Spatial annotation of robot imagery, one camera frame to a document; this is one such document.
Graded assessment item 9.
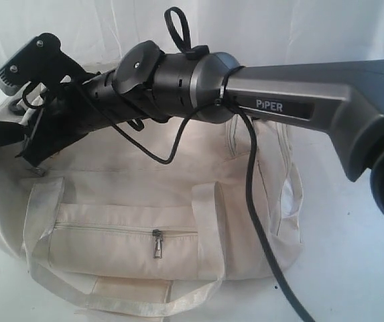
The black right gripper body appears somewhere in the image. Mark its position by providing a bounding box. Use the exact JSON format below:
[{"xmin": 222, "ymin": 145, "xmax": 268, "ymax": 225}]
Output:
[{"xmin": 18, "ymin": 70, "xmax": 135, "ymax": 166}]

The cream duffel bag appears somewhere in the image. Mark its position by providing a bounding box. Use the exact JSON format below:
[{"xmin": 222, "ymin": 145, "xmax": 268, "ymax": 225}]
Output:
[{"xmin": 0, "ymin": 65, "xmax": 305, "ymax": 322}]

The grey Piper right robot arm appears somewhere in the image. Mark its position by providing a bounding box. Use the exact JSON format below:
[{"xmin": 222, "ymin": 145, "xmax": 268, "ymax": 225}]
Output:
[{"xmin": 6, "ymin": 39, "xmax": 384, "ymax": 214}]

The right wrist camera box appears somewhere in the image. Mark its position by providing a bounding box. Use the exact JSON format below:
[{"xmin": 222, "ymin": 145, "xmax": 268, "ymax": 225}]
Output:
[{"xmin": 0, "ymin": 33, "xmax": 86, "ymax": 96}]

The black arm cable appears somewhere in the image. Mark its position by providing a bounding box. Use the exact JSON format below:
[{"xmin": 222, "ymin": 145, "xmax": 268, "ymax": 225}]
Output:
[{"xmin": 22, "ymin": 7, "xmax": 316, "ymax": 322}]

